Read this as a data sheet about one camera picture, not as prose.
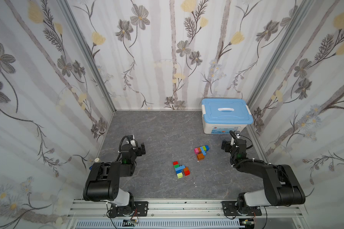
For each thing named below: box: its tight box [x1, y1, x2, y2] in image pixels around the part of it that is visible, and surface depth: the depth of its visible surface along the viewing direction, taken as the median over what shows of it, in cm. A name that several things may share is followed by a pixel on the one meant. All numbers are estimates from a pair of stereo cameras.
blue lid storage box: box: [201, 98, 254, 135], surface depth 100 cm
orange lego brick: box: [196, 153, 205, 161], surface depth 95 cm
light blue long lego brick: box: [174, 165, 186, 172], surface depth 88 cm
